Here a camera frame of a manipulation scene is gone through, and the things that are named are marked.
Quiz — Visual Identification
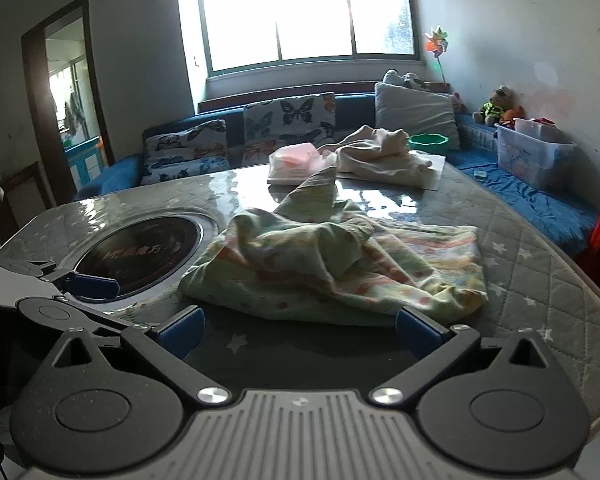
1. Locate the clear plastic storage box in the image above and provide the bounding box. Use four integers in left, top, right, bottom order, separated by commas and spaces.
495, 117, 578, 191

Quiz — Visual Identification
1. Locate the butterfly print cushion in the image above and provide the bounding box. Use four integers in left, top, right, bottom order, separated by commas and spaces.
242, 91, 337, 167
140, 119, 231, 187

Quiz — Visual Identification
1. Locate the pink flower toy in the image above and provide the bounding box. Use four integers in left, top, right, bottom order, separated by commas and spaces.
424, 25, 452, 83

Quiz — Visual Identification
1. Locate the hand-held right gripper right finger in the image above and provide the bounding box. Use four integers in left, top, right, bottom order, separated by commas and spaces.
371, 306, 551, 407

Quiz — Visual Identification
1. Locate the floral striped baby shirt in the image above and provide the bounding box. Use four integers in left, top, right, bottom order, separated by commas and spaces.
178, 167, 488, 328

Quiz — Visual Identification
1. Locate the grey pillow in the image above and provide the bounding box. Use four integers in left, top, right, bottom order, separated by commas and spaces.
374, 81, 462, 151

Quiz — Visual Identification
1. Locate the window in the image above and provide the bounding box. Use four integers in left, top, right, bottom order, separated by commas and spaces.
197, 0, 421, 78

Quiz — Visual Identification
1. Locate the teddy bear green vest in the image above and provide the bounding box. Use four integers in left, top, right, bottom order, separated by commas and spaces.
474, 85, 513, 127

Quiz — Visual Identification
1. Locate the brown wooden cabinet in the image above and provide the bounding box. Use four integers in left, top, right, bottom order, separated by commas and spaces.
0, 160, 48, 233

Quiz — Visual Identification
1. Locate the dark wooden door frame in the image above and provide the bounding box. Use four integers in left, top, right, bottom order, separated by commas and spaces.
21, 0, 116, 196

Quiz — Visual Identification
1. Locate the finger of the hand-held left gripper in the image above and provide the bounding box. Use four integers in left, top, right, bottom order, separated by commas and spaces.
16, 296, 153, 336
0, 258, 122, 303

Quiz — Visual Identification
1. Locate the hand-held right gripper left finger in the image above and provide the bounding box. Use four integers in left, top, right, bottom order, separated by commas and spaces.
45, 306, 232, 408

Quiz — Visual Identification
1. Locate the blue sofa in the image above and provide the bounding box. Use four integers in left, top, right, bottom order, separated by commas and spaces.
75, 91, 600, 256

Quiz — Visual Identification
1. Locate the green plastic bowl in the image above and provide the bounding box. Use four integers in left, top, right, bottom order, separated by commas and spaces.
408, 132, 452, 153

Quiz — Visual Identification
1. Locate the round black induction cooker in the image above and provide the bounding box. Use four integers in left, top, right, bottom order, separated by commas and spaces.
62, 212, 218, 306

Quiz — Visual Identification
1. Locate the grey white plush toy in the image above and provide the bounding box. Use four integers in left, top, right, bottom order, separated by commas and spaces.
382, 69, 431, 92

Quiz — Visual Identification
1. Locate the pink white tissue pack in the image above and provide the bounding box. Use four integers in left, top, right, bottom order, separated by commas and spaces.
268, 142, 331, 181

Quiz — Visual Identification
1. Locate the beige garment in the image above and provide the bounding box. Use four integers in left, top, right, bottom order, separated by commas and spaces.
319, 124, 446, 188

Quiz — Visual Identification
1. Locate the blue cabinet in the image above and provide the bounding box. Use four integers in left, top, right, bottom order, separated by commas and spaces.
64, 135, 103, 186

